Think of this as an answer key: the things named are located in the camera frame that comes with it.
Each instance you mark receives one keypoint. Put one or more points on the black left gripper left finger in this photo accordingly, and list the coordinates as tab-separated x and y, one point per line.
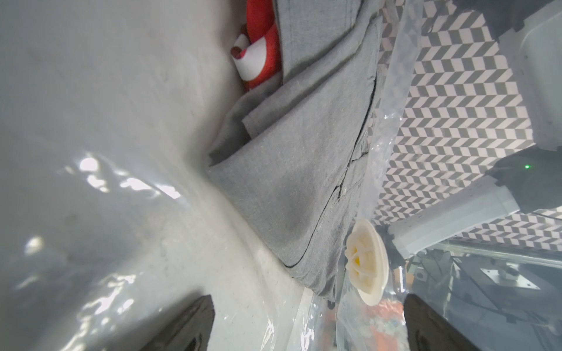
189	331

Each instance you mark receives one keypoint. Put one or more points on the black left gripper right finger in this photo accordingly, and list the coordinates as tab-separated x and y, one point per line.
428	331

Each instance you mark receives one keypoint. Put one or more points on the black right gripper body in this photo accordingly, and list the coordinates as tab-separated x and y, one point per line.
533	177

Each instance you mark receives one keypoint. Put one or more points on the clear vacuum bag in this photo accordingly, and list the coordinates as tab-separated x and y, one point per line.
148	202

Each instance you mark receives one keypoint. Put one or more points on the grey garment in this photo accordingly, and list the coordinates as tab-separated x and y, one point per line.
292	153

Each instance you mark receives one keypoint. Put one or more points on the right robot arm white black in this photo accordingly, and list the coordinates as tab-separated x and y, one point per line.
528	34

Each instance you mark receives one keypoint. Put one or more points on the white bag valve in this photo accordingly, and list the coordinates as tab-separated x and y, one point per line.
367	262

